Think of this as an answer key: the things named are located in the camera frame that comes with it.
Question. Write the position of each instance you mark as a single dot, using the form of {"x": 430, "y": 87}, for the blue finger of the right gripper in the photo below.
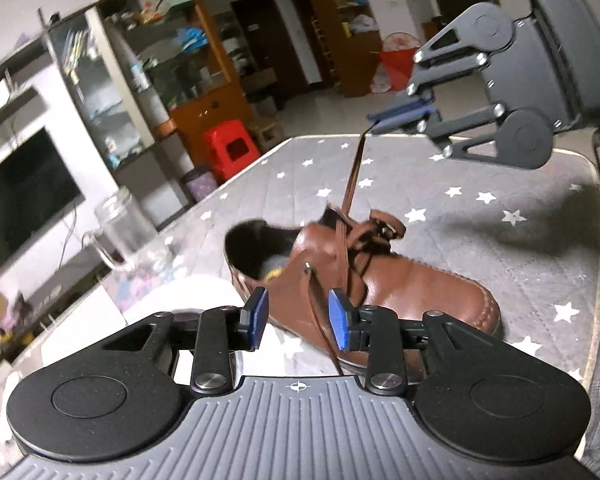
{"x": 409, "y": 122}
{"x": 399, "y": 110}

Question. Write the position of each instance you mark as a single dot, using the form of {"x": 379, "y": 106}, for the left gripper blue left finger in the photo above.
{"x": 220, "y": 333}

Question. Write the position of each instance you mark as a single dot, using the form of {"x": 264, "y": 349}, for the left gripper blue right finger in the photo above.
{"x": 372, "y": 330}

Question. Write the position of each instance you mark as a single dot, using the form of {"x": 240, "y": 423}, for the brown leather shoe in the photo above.
{"x": 259, "y": 254}

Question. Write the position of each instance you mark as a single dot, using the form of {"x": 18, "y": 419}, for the grey star tablecloth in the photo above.
{"x": 532, "y": 236}

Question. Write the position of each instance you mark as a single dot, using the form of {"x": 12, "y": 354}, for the small wooden stool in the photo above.
{"x": 267, "y": 133}

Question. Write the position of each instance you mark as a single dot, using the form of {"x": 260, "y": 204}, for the clear glass mug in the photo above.
{"x": 126, "y": 239}

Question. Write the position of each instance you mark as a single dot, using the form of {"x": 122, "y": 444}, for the red plastic stool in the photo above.
{"x": 230, "y": 148}

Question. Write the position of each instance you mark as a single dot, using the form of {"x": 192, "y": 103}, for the purple waste bin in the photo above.
{"x": 200, "y": 182}

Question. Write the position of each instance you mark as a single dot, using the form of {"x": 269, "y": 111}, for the low black tv bench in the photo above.
{"x": 24, "y": 317}

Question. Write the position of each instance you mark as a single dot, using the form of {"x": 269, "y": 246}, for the wooden display cabinet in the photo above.
{"x": 141, "y": 71}

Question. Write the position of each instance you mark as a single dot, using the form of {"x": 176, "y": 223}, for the black wall television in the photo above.
{"x": 36, "y": 188}

